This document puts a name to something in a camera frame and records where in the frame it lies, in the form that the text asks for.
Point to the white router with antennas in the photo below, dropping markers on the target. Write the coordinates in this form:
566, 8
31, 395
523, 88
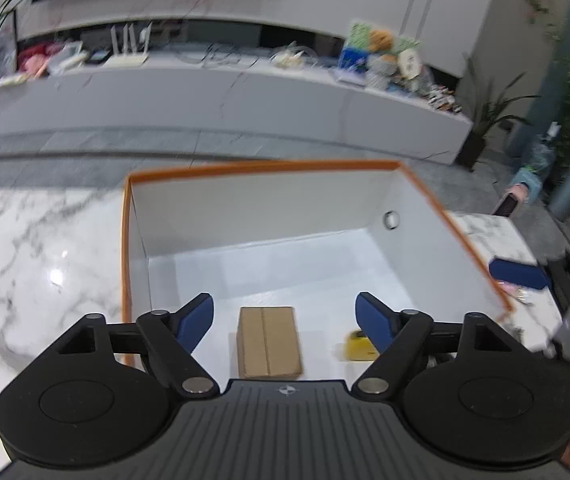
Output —
125, 60

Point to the black picture frame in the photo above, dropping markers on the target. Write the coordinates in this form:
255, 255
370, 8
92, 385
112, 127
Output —
7, 45

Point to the white marble TV console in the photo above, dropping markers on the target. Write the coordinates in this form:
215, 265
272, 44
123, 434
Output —
215, 95

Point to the patterned white pot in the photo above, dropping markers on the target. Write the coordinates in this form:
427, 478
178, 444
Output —
382, 72

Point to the green picture board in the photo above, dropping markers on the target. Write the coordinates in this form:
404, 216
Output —
357, 35

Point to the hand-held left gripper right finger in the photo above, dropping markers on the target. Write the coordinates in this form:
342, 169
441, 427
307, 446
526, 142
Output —
372, 320

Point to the round white fan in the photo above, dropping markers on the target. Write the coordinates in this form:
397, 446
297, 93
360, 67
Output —
410, 64

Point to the small cardboard box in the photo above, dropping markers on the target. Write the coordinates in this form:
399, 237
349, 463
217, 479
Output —
270, 342

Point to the pink cloth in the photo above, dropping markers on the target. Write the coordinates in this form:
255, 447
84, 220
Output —
35, 60

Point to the small yellow object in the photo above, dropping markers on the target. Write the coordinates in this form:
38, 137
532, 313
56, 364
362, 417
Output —
357, 350

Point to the flat black device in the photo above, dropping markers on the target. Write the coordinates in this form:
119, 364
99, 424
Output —
98, 57

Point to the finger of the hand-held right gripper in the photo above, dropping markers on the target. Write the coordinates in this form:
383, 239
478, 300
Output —
517, 272

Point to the houseplant in black pot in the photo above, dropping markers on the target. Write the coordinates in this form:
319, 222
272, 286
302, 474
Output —
472, 145

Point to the brown teddy bear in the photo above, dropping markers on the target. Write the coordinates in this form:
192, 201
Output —
381, 40

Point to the black and white figurines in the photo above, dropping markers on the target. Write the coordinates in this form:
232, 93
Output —
445, 100

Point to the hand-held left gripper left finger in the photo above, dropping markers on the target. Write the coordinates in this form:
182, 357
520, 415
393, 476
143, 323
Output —
196, 320

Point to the silver laptop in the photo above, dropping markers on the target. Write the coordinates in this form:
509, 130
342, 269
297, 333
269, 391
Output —
350, 77

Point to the white storage box orange rim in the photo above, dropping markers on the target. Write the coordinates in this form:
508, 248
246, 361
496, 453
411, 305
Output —
265, 260

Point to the light blue box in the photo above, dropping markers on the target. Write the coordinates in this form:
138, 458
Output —
527, 182

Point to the blue water jug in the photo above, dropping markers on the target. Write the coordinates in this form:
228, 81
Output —
540, 160

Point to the small pink heater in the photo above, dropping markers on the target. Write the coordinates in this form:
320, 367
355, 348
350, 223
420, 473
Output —
507, 202

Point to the clear plastic bag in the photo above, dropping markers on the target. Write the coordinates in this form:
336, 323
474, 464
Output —
290, 56

